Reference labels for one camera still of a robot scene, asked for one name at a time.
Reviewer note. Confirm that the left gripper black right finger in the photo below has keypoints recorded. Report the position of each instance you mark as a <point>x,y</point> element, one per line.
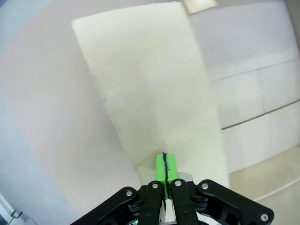
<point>182,206</point>

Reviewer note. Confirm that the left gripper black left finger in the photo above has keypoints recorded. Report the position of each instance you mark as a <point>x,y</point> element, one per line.
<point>152,206</point>

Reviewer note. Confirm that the white foam wrapping sheet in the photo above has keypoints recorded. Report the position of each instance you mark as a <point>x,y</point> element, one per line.
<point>145,82</point>

